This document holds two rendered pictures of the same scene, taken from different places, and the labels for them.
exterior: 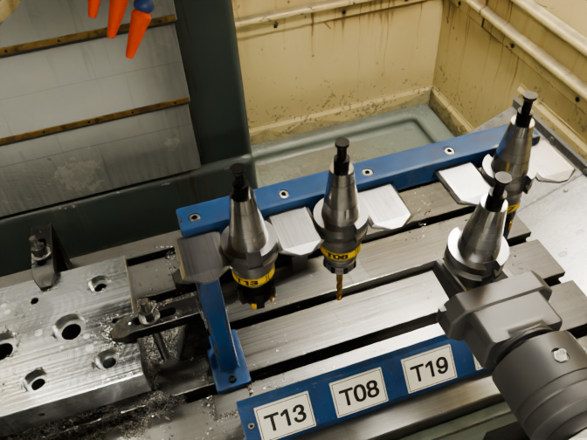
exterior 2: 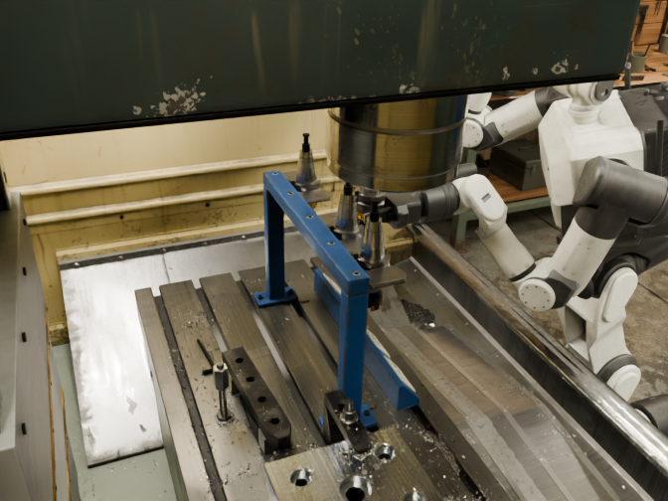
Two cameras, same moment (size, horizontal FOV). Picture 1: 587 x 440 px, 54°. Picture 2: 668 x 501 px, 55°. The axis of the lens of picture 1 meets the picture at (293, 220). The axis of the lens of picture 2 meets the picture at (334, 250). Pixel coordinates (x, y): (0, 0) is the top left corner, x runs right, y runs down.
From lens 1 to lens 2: 1.18 m
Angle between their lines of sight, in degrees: 74
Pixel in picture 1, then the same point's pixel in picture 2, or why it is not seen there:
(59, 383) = (414, 479)
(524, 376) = (437, 195)
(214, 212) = (351, 265)
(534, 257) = (253, 274)
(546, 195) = (168, 279)
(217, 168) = not seen: hidden behind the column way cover
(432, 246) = (238, 313)
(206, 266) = (394, 271)
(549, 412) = (452, 192)
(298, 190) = (328, 238)
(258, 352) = not seen: hidden behind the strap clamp
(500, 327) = (412, 198)
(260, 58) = not seen: outside the picture
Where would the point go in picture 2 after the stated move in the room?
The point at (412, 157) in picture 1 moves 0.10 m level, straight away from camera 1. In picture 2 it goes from (296, 203) to (247, 198)
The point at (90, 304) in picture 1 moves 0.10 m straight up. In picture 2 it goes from (327, 477) to (329, 429)
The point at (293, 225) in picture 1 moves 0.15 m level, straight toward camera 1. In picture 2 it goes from (354, 244) to (435, 241)
